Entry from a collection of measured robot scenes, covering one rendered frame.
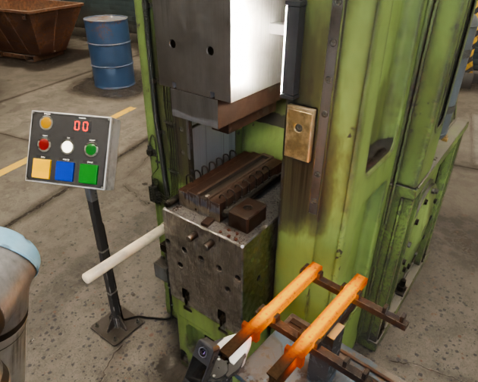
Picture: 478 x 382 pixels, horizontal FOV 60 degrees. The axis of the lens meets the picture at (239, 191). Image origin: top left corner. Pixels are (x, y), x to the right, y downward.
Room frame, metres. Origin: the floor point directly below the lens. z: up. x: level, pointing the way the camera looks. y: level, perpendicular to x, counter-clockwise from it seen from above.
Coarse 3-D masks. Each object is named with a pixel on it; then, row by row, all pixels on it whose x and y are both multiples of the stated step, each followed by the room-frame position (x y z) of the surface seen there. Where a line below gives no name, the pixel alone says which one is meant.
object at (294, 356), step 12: (360, 276) 0.87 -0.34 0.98; (348, 288) 0.83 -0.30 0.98; (360, 288) 0.83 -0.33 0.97; (336, 300) 0.78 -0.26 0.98; (348, 300) 0.78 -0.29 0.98; (324, 312) 0.74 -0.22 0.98; (336, 312) 0.74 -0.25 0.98; (312, 324) 0.70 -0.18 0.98; (324, 324) 0.70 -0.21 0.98; (300, 336) 0.67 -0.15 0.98; (312, 336) 0.67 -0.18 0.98; (288, 348) 0.63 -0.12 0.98; (300, 348) 0.63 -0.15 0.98; (312, 348) 0.65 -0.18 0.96; (288, 360) 0.59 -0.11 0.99; (300, 360) 0.60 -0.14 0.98; (276, 372) 0.56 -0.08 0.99; (288, 372) 0.59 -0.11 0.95
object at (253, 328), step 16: (304, 272) 0.89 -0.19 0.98; (288, 288) 0.82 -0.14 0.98; (304, 288) 0.84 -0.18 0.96; (272, 304) 0.77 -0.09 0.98; (288, 304) 0.78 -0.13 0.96; (256, 320) 0.71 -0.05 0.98; (272, 320) 0.73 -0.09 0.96; (240, 336) 0.66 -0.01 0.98; (256, 336) 0.67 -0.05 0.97; (224, 352) 0.61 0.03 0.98
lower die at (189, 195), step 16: (240, 160) 1.56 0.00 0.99; (272, 160) 1.55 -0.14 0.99; (208, 176) 1.43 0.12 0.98; (224, 176) 1.42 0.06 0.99; (240, 176) 1.40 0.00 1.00; (256, 176) 1.42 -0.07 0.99; (192, 192) 1.29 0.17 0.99; (224, 192) 1.29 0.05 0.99; (240, 192) 1.31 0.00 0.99; (192, 208) 1.29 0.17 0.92; (208, 208) 1.24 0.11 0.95; (224, 208) 1.23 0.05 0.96
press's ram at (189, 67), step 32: (160, 0) 1.34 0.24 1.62; (192, 0) 1.26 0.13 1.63; (224, 0) 1.19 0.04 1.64; (256, 0) 1.28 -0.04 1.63; (160, 32) 1.34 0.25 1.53; (192, 32) 1.26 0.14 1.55; (224, 32) 1.19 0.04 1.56; (256, 32) 1.28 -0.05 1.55; (160, 64) 1.35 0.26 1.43; (192, 64) 1.27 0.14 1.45; (224, 64) 1.19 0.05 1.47; (256, 64) 1.28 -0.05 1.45; (224, 96) 1.20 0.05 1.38
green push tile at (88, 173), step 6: (84, 168) 1.40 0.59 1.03; (90, 168) 1.40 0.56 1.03; (96, 168) 1.39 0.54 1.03; (84, 174) 1.39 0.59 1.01; (90, 174) 1.38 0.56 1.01; (96, 174) 1.38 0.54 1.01; (78, 180) 1.38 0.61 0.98; (84, 180) 1.38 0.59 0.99; (90, 180) 1.37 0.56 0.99; (96, 180) 1.37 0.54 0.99
